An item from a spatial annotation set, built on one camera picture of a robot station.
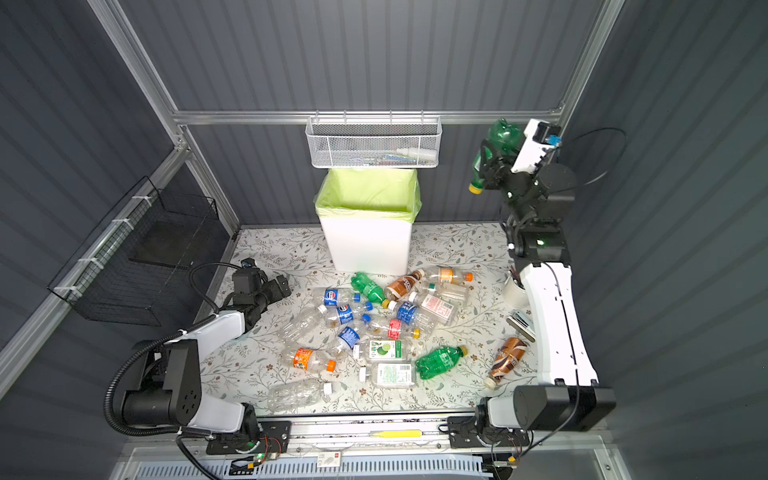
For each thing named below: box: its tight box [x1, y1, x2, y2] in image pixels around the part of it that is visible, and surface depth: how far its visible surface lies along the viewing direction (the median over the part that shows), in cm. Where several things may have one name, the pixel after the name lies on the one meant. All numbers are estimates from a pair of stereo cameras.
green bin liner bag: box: [314, 167, 422, 222], surface depth 98 cm
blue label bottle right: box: [397, 291, 419, 327], surface depth 92 cm
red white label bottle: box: [409, 291, 459, 324], surface depth 95 cm
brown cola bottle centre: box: [386, 269, 425, 301], surface depth 99 cm
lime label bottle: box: [353, 338, 407, 362], surface depth 86 cm
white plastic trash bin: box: [319, 214, 413, 275], surface depth 94 cm
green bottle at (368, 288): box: [351, 272, 390, 309], surface depth 98 cm
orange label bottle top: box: [429, 267, 475, 286], surface depth 104 cm
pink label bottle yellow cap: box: [368, 319, 421, 341], surface depth 91 cm
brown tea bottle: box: [484, 337, 527, 390], surface depth 83 cm
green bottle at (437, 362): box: [415, 345, 469, 380], surface depth 84 cm
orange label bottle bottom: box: [281, 347, 337, 373], surface depth 85 cm
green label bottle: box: [359, 362, 418, 389], surface depth 82 cm
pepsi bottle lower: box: [336, 324, 369, 355], surface depth 88 cm
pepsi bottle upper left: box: [314, 288, 354, 307], surface depth 96 cm
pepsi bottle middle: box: [317, 304, 373, 326], surface depth 93 cm
